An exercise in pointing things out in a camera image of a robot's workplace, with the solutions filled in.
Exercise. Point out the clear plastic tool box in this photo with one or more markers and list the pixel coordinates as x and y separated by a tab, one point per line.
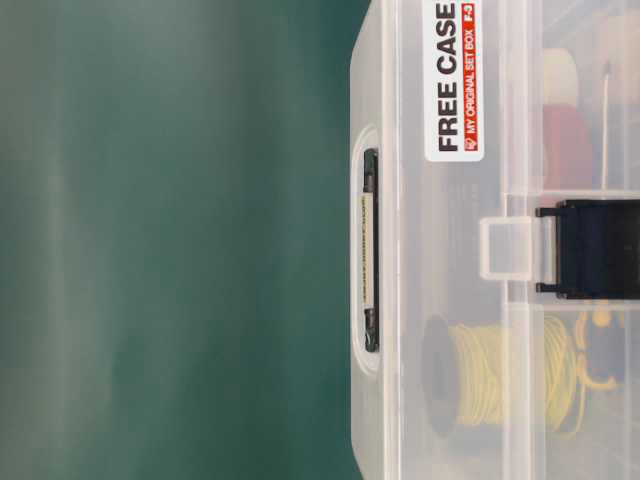
460	240

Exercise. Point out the black tool box latch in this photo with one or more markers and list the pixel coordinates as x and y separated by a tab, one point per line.
596	249

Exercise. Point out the white free case label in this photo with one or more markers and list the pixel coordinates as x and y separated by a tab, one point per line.
453	81

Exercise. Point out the red tape roll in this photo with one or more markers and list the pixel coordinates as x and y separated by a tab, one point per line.
568	159

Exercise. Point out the yellow black screwdriver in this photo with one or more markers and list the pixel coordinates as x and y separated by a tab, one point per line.
603	371

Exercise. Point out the yellow wire spool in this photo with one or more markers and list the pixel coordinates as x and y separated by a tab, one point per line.
463	376

